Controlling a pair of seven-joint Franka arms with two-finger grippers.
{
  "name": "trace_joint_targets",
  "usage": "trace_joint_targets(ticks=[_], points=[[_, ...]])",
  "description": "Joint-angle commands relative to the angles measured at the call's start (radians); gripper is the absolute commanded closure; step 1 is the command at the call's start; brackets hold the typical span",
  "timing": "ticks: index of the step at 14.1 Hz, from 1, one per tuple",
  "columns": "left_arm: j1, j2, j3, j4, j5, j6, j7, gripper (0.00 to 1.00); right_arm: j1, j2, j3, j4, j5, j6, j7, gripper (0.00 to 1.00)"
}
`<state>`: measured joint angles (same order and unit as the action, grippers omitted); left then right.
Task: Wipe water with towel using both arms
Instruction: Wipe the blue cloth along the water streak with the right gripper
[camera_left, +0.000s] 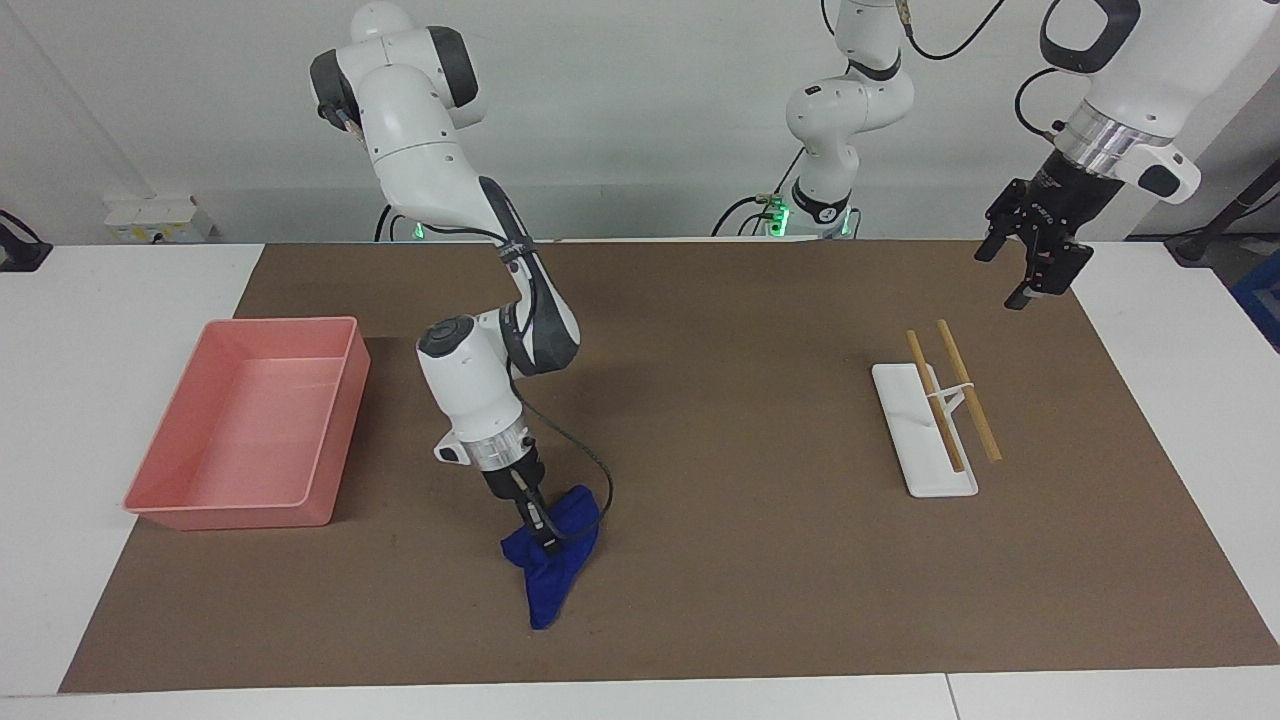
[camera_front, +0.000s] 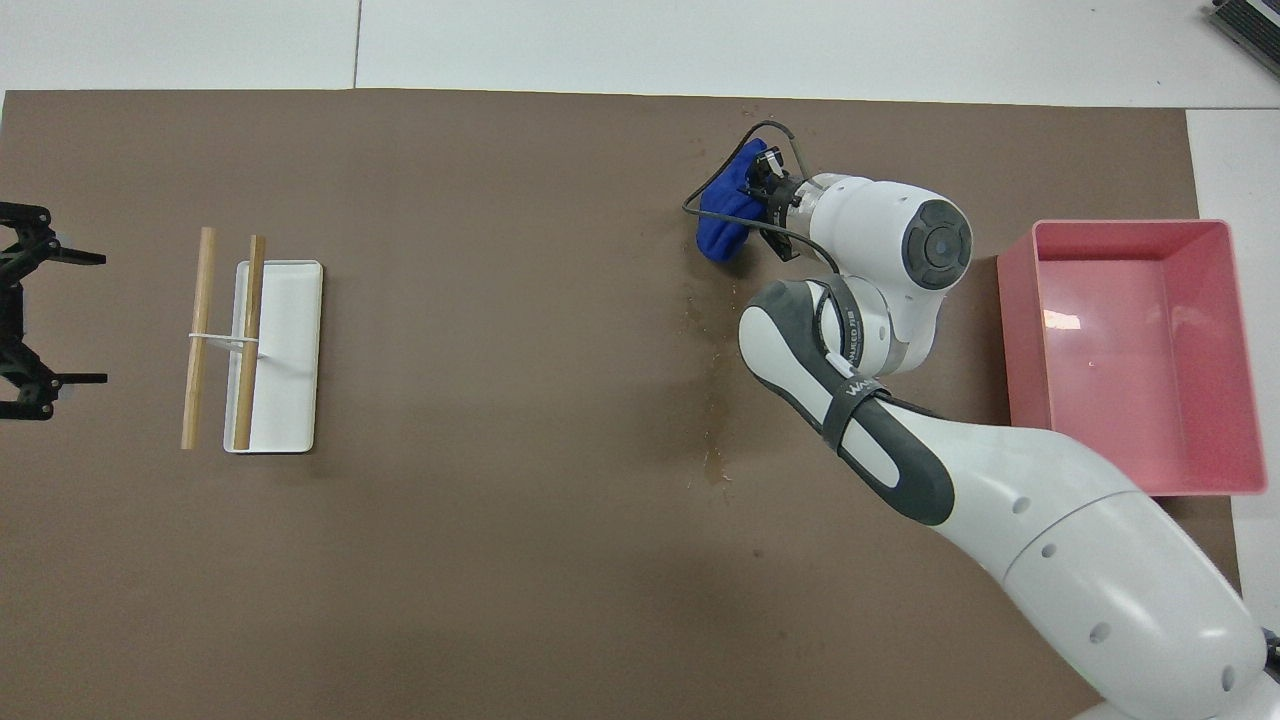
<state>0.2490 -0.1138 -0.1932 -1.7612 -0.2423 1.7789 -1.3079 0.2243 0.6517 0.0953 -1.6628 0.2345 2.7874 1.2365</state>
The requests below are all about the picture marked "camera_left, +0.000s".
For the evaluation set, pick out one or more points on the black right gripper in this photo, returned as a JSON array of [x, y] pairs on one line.
[[512, 478]]

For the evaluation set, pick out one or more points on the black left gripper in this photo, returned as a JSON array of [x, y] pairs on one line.
[[1060, 200]]

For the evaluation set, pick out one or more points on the blue towel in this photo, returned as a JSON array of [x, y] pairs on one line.
[[555, 580]]

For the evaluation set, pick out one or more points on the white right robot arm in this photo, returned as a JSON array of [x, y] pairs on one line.
[[420, 150]]

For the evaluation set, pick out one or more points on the wooden towel rack rod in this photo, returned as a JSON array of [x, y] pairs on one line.
[[970, 395], [935, 400]]

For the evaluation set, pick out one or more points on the white towel rack base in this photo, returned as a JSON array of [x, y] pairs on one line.
[[930, 460]]

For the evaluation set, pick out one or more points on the black stand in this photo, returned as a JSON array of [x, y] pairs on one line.
[[1215, 225]]

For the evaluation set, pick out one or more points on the brown table mat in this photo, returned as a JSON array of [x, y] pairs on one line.
[[750, 560]]

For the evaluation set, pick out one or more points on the blue box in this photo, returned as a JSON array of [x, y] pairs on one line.
[[1262, 300]]

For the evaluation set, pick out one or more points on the pink plastic bin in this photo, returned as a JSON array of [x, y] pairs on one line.
[[250, 430]]

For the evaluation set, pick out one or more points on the white power strip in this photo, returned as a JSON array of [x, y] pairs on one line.
[[158, 218]]

